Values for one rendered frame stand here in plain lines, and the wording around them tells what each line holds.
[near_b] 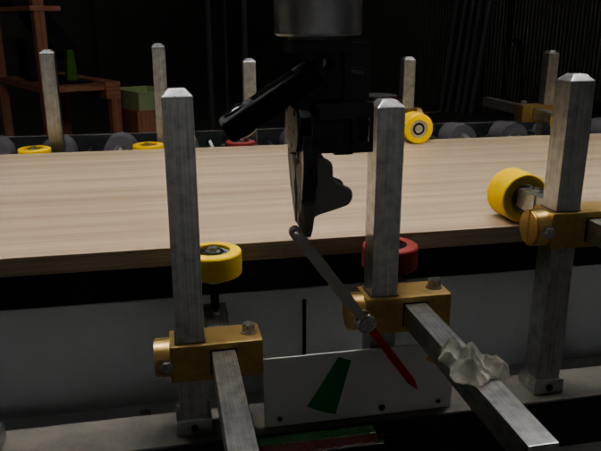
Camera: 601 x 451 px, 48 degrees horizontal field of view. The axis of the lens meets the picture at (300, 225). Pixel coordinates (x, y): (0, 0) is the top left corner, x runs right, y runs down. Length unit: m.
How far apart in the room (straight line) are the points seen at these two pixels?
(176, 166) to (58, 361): 0.45
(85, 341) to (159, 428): 0.23
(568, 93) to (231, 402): 0.56
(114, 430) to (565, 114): 0.71
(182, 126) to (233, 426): 0.33
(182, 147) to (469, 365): 0.39
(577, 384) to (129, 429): 0.64
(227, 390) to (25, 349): 0.43
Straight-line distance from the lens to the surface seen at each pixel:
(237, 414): 0.72
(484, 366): 0.74
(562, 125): 0.92
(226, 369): 0.81
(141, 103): 5.54
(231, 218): 1.10
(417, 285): 0.91
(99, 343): 1.09
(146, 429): 0.93
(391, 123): 0.81
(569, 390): 1.07
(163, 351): 0.85
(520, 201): 1.10
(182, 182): 0.78
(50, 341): 1.10
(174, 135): 0.77
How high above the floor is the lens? 1.21
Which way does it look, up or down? 17 degrees down
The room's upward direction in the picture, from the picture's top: straight up
